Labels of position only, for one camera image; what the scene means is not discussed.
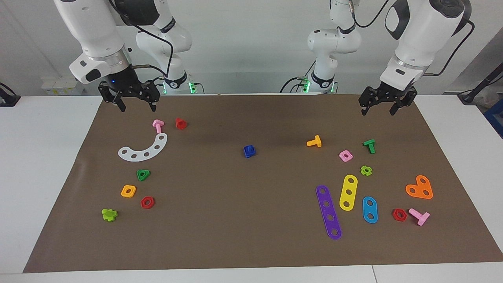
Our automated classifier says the white background box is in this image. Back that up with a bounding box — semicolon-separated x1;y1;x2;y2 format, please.
41;77;85;96

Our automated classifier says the brown table mat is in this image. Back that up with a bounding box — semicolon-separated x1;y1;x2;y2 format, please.
23;94;503;273

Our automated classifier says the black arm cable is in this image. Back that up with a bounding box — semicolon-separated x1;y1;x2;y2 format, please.
424;19;475;77
108;0;174;79

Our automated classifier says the black stand pole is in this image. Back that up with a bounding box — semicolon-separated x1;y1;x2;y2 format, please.
458;65;503;105

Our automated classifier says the orange heart plate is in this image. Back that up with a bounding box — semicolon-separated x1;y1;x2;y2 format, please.
405;175;433;200

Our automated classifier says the black device with cable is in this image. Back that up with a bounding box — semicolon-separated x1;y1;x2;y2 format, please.
0;83;21;107

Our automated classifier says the blue two-hole plate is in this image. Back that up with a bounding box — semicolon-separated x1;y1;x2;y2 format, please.
362;196;378;224

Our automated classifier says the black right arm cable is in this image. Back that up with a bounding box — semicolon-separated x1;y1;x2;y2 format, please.
108;0;174;79

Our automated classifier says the purple four-hole plate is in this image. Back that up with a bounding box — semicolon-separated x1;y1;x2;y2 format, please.
316;185;342;240

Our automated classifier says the blue crate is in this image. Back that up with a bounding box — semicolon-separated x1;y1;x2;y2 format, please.
484;98;503;138

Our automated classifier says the yellow three-hole plate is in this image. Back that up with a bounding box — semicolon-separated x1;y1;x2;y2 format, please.
339;175;358;211

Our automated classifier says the white curved hole plate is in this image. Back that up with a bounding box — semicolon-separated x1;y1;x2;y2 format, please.
118;133;168;162

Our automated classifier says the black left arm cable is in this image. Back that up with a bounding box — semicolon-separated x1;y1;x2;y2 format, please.
424;19;475;77

